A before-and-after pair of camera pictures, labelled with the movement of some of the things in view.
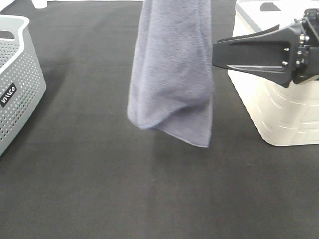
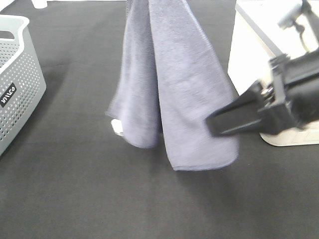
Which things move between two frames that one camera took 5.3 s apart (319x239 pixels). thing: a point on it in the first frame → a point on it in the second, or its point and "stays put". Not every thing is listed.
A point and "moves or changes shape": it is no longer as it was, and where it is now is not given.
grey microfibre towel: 171,83 moves or changes shape
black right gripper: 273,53 → 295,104
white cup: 40,4 stays put
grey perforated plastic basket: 22,84 stays put
